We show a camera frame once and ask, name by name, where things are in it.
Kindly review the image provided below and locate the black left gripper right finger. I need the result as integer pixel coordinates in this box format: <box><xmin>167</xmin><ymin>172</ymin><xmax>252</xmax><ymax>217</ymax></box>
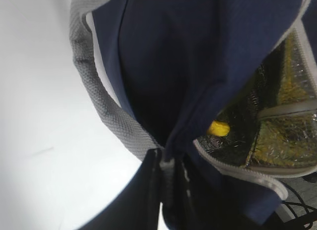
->
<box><xmin>174</xmin><ymin>160</ymin><xmax>248</xmax><ymax>230</ymax></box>

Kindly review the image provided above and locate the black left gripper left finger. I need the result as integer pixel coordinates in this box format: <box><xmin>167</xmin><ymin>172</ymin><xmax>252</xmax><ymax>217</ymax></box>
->
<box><xmin>80</xmin><ymin>149</ymin><xmax>161</xmax><ymax>230</ymax></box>

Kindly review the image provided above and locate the yellow banana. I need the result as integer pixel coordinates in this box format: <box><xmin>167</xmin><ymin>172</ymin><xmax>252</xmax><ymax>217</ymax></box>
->
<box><xmin>207</xmin><ymin>120</ymin><xmax>230</xmax><ymax>137</ymax></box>

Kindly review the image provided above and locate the navy blue lunch bag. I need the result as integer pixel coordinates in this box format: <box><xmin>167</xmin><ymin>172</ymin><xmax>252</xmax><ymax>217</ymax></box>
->
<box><xmin>69</xmin><ymin>0</ymin><xmax>317</xmax><ymax>230</ymax></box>

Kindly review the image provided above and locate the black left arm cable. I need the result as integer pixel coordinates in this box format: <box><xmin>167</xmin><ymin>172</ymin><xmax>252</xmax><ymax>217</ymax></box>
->
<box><xmin>277</xmin><ymin>175</ymin><xmax>317</xmax><ymax>230</ymax></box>

